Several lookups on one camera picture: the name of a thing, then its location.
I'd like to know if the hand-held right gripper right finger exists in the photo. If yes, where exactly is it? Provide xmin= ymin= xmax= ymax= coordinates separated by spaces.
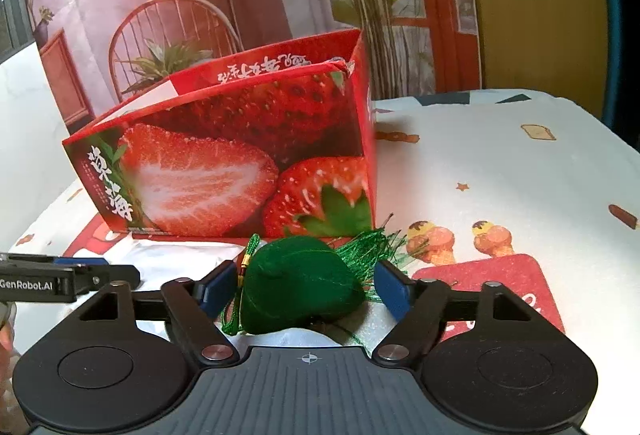
xmin=372 ymin=260 xmax=542 ymax=368

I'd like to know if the person's left hand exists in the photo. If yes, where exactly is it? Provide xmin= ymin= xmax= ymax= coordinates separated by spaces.
xmin=0 ymin=315 xmax=17 ymax=359

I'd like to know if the printed tablecloth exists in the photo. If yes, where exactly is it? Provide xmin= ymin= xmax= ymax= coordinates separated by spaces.
xmin=0 ymin=87 xmax=640 ymax=418

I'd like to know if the red strawberry cardboard box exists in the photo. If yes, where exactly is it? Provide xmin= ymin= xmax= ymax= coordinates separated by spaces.
xmin=62 ymin=28 xmax=379 ymax=242

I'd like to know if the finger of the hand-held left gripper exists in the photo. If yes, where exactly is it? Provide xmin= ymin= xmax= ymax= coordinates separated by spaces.
xmin=71 ymin=264 xmax=142 ymax=299
xmin=0 ymin=253 xmax=109 ymax=266

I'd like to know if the green tasselled plush sachet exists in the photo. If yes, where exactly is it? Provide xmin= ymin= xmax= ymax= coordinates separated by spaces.
xmin=220 ymin=215 xmax=417 ymax=347

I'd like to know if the blue curved frame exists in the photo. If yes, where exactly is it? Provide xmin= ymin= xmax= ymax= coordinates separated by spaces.
xmin=589 ymin=0 xmax=640 ymax=132

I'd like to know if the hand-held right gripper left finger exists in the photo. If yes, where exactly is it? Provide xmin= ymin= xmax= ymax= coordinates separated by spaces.
xmin=79 ymin=260 xmax=242 ymax=367

